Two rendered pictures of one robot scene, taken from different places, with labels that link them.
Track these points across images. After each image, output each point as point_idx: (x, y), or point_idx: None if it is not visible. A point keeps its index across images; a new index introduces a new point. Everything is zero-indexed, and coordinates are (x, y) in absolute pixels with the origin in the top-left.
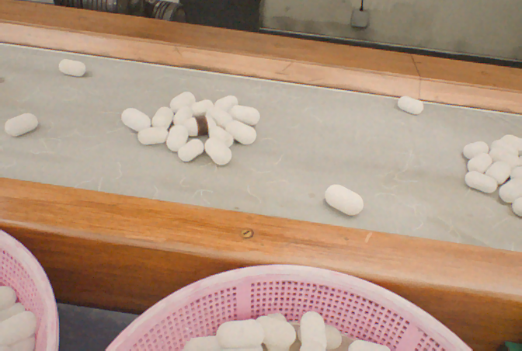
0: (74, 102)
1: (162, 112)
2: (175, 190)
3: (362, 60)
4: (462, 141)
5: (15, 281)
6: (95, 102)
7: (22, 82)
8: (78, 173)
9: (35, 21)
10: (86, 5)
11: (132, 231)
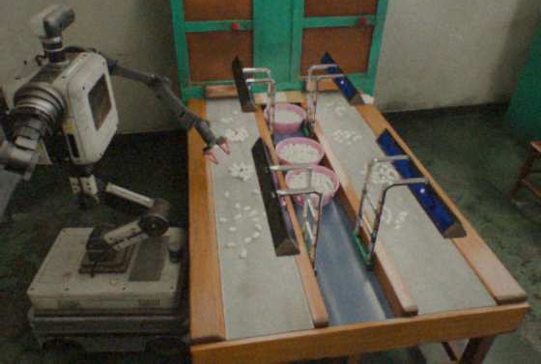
0: (240, 191)
1: (242, 174)
2: None
3: (199, 151)
4: None
5: (289, 178)
6: (238, 188)
7: (236, 202)
8: None
9: (206, 208)
10: (170, 214)
11: None
